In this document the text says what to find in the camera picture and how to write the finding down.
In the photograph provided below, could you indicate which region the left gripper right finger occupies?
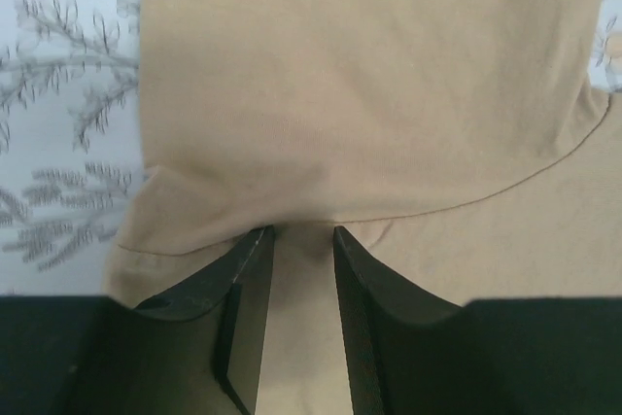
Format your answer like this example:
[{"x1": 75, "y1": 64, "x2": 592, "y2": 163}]
[{"x1": 333, "y1": 226, "x2": 621, "y2": 414}]

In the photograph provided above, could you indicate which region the beige t shirt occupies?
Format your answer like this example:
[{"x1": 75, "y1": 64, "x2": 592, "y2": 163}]
[{"x1": 104, "y1": 0, "x2": 621, "y2": 414}]

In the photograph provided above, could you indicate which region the floral patterned table mat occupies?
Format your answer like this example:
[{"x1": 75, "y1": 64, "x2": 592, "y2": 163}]
[{"x1": 1, "y1": 0, "x2": 612, "y2": 291}]

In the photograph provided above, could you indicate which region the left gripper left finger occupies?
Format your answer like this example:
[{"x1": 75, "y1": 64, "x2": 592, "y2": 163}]
[{"x1": 1, "y1": 227, "x2": 275, "y2": 414}]

